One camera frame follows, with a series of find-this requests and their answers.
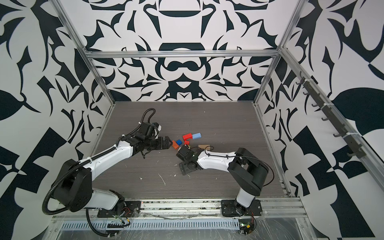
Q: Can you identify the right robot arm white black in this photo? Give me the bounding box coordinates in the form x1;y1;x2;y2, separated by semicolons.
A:
176;145;275;217

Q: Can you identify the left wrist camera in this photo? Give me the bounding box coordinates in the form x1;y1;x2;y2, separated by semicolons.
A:
151;123;162;139

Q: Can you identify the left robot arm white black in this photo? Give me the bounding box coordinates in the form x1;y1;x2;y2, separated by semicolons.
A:
42;123;173;215

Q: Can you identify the light blue wood block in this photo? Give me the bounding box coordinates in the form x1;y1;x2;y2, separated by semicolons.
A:
192;133;202;140

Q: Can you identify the black corrugated cable left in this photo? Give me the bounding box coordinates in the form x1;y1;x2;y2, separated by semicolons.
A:
41;107;157;238

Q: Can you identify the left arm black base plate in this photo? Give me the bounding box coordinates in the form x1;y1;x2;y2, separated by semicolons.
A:
97;201;142;218

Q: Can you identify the white slotted cable duct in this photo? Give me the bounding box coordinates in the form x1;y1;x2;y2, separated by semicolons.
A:
59;218;241;231

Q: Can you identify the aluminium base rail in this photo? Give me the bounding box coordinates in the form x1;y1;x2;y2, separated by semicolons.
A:
50;197;308;221

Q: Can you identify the red arch wood block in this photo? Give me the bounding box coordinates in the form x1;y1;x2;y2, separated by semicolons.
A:
183;133;193;141

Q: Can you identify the natural wood block long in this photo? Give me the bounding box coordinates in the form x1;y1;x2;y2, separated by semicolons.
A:
198;145;210;150

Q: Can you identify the small green circuit board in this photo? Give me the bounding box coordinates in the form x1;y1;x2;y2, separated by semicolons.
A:
239;217;257;235

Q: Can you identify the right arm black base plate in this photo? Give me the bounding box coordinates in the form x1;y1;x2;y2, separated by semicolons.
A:
221;200;263;218

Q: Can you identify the orange wood block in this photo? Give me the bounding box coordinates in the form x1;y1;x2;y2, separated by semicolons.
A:
172;141;180;150

